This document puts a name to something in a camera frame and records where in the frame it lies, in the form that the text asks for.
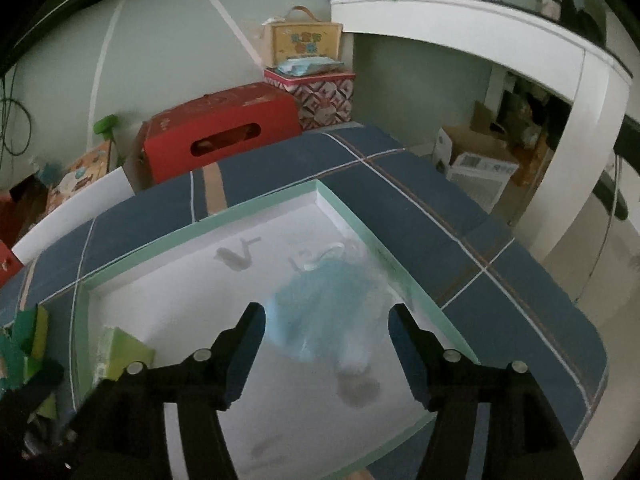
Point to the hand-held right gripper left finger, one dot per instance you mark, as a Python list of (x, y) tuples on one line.
[(250, 342)]

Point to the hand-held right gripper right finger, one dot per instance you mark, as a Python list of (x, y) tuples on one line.
[(401, 342)]

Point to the light blue garment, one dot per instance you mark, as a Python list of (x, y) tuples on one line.
[(325, 305)]

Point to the white storage box green rim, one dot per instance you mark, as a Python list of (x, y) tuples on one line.
[(200, 270)]

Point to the dark green cloth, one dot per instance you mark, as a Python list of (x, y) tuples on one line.
[(20, 345)]

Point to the light green cloth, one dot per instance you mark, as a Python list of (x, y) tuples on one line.
[(122, 350)]

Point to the blue plaid blanket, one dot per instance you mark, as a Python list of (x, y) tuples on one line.
[(425, 200)]

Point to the red bag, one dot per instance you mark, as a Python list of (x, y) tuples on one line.
[(7, 260)]

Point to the white bed footboard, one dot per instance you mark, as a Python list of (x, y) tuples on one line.
[(75, 210)]

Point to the red cardboard box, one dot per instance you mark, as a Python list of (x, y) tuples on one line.
[(225, 115)]

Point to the colourful toy box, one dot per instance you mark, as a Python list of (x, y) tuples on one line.
[(80, 175)]

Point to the red white patterned box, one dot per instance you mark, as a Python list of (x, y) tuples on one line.
[(325, 100)]

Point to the green dumbbell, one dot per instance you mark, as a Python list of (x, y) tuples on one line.
[(106, 125)]

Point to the light blue packet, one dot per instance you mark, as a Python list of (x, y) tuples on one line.
[(310, 66)]

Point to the white desk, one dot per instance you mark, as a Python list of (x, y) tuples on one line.
[(450, 20)]

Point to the black bag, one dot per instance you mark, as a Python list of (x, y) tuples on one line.
[(580, 15)]

